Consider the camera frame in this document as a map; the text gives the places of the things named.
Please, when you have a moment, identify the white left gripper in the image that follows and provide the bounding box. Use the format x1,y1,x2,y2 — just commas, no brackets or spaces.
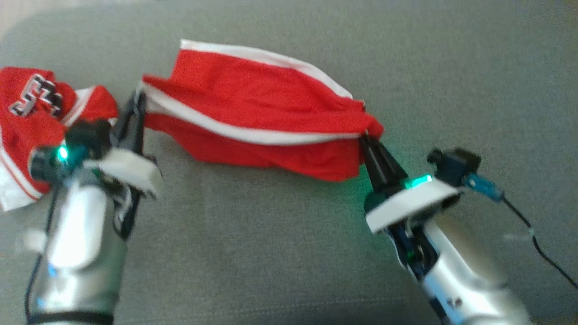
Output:
84,90,163,237

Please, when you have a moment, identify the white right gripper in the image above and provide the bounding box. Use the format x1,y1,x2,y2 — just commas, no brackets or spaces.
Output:
360,135,463,276

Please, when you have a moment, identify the red white sports shirt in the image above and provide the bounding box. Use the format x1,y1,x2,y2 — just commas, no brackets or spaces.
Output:
0,39,384,212

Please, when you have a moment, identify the grey sofa seat cushion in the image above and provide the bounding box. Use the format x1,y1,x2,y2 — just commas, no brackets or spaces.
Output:
0,0,578,325

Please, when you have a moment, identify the blue right camera connector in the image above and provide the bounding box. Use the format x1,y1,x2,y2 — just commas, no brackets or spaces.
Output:
465,174,505,202

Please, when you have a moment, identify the white cable label tag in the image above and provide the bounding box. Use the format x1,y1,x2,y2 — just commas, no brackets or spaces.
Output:
22,228,47,252

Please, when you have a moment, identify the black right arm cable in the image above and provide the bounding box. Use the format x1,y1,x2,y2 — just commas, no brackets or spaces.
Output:
501,198,578,289

